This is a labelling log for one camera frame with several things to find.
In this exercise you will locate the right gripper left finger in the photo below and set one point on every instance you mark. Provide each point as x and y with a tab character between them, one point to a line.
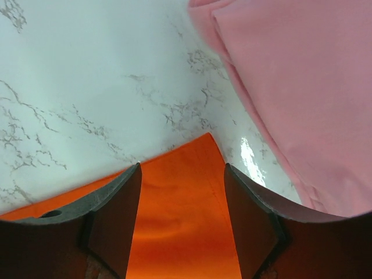
88	238

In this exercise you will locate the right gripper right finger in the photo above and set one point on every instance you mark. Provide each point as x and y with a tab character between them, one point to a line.
278	238

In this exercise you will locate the orange t shirt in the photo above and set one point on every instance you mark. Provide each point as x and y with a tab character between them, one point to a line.
182	228

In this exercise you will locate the pink folded t shirt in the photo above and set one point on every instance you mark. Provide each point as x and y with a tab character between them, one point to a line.
302	70

